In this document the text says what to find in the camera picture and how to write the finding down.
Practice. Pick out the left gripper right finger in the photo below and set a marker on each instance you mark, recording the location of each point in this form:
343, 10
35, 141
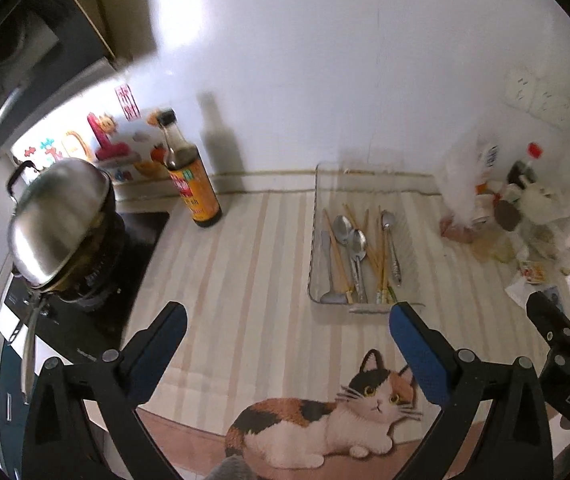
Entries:
433, 361

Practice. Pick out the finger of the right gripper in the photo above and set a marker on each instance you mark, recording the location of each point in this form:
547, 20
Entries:
552, 325

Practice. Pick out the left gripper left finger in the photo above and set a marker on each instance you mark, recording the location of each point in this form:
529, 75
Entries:
148, 354

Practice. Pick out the crosswise steel spoon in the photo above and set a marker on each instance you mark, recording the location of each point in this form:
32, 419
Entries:
388, 222

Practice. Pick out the large steel spoon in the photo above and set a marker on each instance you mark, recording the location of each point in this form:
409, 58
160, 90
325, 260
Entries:
342, 229

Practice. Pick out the white paper sheet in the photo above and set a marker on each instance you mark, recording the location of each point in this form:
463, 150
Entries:
519, 291

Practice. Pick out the black induction cooktop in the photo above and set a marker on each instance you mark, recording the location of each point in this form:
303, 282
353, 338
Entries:
88, 316

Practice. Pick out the clear plastic utensil tray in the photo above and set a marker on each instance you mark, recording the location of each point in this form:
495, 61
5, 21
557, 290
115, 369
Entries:
363, 187

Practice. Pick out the red cap condiment bottle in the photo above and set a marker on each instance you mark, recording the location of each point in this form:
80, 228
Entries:
522, 171

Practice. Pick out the stainless steel pot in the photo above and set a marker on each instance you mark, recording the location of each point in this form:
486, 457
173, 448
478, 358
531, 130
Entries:
51, 218

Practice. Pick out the white plastic bag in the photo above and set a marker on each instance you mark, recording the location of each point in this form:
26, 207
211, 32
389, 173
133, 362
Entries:
463, 182

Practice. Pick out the soy sauce bottle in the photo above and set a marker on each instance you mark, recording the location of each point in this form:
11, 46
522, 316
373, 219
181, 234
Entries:
188, 173

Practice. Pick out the colourful cartoon splash board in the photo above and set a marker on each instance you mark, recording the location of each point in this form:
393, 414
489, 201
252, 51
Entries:
106, 125

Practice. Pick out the white wall power socket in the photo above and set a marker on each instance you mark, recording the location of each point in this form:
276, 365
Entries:
532, 95

